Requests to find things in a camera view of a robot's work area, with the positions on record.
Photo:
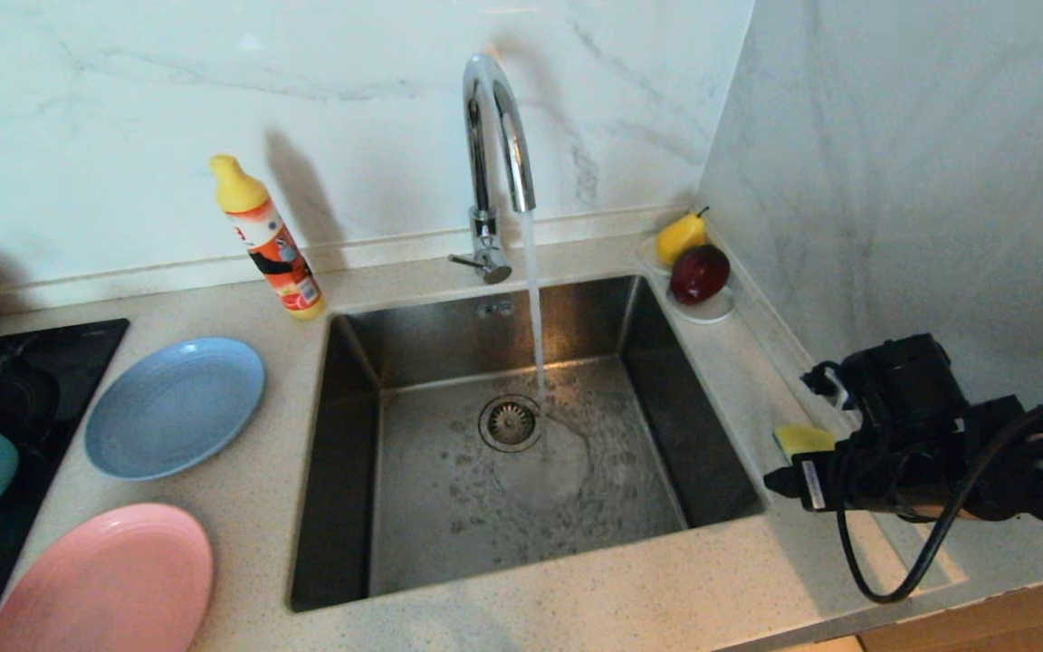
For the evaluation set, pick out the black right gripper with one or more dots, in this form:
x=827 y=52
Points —
x=865 y=480

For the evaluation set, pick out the yellow green fish-shaped sponge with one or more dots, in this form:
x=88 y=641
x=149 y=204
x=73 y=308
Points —
x=802 y=439

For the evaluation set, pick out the chrome curved faucet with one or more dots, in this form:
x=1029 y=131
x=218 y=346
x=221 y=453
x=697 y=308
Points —
x=480 y=163

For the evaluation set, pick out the orange yellow detergent bottle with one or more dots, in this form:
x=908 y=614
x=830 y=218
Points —
x=272 y=244

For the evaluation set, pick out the stainless steel sink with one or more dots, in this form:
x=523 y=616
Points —
x=449 y=525

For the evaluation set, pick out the small white dish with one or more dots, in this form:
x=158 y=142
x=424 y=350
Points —
x=707 y=314

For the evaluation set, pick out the dark red apple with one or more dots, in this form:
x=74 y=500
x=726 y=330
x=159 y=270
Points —
x=698 y=273

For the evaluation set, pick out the yellow pear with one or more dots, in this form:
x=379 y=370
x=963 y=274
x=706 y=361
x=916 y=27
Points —
x=677 y=237

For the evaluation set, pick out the round metal drain strainer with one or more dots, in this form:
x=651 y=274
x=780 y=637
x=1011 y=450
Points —
x=510 y=423

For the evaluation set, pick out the brown wooden cabinet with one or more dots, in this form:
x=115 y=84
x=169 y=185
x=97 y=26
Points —
x=1028 y=625

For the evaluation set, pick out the blue plate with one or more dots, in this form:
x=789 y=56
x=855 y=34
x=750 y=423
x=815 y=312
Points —
x=176 y=407

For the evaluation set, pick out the pink plate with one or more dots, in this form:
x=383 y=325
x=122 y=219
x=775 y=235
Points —
x=110 y=580

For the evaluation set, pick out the black glass cooktop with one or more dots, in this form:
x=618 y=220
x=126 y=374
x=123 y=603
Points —
x=60 y=362

